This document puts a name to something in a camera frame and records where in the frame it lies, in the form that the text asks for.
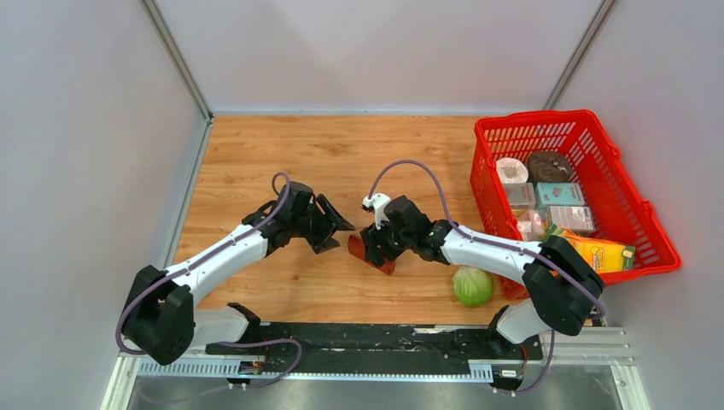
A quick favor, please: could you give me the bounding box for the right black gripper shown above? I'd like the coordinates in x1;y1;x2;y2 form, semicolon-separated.
360;218;415;268

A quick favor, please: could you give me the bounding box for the green cabbage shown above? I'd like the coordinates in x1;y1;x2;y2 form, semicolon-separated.
452;266;494;307

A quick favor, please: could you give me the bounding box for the pink white carton box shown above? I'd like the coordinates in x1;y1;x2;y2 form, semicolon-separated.
545;205;595;234

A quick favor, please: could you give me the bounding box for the pink white packet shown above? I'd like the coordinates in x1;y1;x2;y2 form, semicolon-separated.
517;209;546;242

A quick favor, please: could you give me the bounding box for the teal carton box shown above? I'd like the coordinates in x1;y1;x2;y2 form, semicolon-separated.
534;182;586;208

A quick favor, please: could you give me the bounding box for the grey small box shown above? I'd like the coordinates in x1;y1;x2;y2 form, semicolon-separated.
503;182;537;217

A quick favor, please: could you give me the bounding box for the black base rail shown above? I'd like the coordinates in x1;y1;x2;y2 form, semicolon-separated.
205;322;545;383

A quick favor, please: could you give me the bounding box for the red plastic shopping basket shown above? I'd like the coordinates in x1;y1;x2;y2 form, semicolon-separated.
470;109;682;285

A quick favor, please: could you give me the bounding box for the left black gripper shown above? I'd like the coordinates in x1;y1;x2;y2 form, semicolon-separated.
290;195;355;255

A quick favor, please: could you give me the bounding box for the white tissue roll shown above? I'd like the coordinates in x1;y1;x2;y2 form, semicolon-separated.
495;157;529;185

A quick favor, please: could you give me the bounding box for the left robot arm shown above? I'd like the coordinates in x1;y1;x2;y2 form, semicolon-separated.
116;181;354;365

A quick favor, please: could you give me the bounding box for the brown round package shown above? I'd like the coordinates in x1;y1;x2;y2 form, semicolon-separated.
526;151;574;183

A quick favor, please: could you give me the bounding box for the red paper box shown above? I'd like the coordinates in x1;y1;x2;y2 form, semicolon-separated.
347;234;396;276

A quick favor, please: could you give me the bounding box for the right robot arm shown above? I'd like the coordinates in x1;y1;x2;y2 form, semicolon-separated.
359;194;604;358

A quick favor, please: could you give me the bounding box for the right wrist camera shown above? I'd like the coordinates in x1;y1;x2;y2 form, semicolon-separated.
362;193;391;230

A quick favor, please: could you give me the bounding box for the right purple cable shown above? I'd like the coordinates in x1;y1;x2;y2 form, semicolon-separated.
366;159;607;396

